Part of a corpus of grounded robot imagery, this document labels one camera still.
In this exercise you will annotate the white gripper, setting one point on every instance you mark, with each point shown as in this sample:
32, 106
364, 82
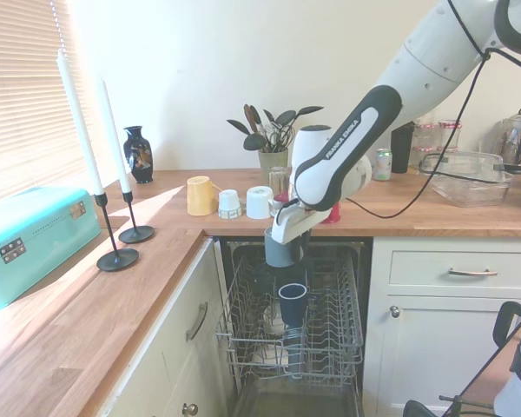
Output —
286, 228

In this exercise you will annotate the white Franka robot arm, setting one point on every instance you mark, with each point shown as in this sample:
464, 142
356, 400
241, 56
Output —
425, 65

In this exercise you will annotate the dishwasher tub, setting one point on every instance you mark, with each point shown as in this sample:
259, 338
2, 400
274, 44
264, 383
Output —
330, 256

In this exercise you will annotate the red mug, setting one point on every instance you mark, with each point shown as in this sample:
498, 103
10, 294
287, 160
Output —
332, 215

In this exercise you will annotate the dark blue ceramic mug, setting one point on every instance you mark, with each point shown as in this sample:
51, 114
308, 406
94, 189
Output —
292, 308

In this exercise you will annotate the plain white mug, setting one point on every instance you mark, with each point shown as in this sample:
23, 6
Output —
259, 202

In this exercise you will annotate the yellow mug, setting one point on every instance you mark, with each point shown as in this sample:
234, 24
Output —
202, 195

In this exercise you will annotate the stainless dishwasher door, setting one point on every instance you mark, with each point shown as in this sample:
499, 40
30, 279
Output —
295, 404

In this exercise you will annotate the clear glass tumbler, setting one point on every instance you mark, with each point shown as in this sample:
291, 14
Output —
278, 180

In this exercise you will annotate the white ceramic bowl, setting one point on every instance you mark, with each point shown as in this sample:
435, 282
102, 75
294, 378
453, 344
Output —
269, 323

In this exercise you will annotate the white patterned cup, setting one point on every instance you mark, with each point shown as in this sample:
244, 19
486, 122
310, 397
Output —
230, 204

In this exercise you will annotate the pale green utensil holder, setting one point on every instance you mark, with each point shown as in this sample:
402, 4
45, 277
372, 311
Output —
262, 163

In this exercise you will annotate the round metal cabinet knob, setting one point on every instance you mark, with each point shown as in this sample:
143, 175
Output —
394, 311
190, 409

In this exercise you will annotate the metal whisk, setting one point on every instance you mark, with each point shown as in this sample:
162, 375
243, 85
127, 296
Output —
278, 138

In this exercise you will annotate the white green drink can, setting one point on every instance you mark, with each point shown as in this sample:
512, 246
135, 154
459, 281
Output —
382, 165

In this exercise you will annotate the black round ladle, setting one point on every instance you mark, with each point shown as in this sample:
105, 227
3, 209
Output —
254, 141

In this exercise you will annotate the black slotted spoon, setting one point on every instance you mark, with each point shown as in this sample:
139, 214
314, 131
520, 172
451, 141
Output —
286, 117

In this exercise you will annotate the black nylon spoon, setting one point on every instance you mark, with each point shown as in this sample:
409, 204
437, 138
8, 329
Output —
239, 127
269, 117

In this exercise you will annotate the black shaker bottle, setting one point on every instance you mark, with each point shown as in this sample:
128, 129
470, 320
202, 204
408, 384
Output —
401, 147

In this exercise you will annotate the wooden spatula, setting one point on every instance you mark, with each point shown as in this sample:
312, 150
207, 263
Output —
251, 115

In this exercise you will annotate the white cabinet with drawer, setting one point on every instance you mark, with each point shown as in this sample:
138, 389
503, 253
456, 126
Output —
438, 339

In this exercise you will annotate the glass jar with red lid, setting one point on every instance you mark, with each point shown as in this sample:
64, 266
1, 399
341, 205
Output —
450, 134
425, 139

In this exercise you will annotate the black metal candle holder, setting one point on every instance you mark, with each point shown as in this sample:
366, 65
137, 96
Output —
136, 234
117, 262

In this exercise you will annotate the clear lidded storage container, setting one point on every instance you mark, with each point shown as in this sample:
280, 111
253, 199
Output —
469, 178

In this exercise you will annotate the dark blue painted vase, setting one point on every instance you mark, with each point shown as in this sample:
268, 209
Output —
139, 160

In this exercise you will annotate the white taper candle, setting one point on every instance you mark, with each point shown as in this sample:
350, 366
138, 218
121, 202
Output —
80, 126
115, 139

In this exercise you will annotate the steel kettle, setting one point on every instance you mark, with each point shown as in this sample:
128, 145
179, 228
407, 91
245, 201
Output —
510, 139

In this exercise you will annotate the teal metal bread box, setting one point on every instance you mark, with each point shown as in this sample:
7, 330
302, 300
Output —
34, 243

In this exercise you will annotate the beige window blind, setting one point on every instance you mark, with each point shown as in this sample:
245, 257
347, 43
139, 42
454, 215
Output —
17, 108

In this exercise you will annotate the black camera tripod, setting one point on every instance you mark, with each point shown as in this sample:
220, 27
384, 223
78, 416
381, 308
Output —
456, 404

